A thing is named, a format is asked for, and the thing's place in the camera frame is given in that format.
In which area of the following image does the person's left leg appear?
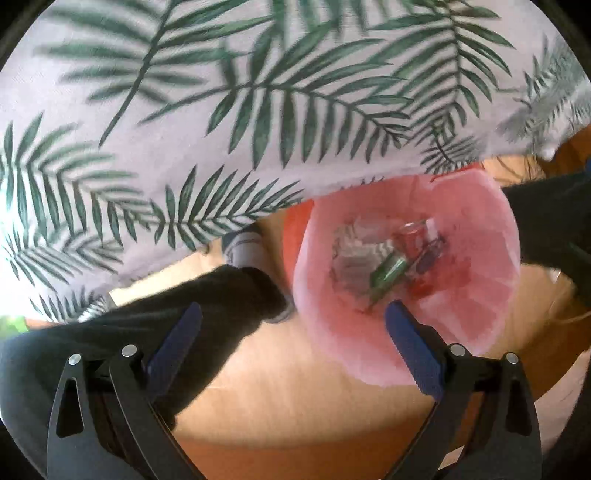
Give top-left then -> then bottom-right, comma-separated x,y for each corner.
0,265 -> 289,435

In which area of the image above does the red trash bin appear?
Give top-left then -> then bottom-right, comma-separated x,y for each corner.
283,161 -> 522,388

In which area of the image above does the person's leg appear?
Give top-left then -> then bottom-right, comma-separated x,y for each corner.
0,265 -> 289,435
501,173 -> 591,287

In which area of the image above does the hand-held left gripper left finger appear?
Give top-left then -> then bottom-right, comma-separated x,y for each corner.
45,301 -> 206,480

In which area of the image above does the person's right leg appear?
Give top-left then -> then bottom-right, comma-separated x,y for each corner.
501,173 -> 591,287

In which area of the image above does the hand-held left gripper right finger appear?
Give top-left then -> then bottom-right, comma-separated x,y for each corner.
383,300 -> 542,480

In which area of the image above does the green soda can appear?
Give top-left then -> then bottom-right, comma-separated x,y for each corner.
369,256 -> 409,294

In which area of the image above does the white sneaker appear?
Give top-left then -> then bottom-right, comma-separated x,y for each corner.
222,226 -> 296,324

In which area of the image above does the leaf print tablecloth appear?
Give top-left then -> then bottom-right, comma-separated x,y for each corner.
0,0 -> 591,324

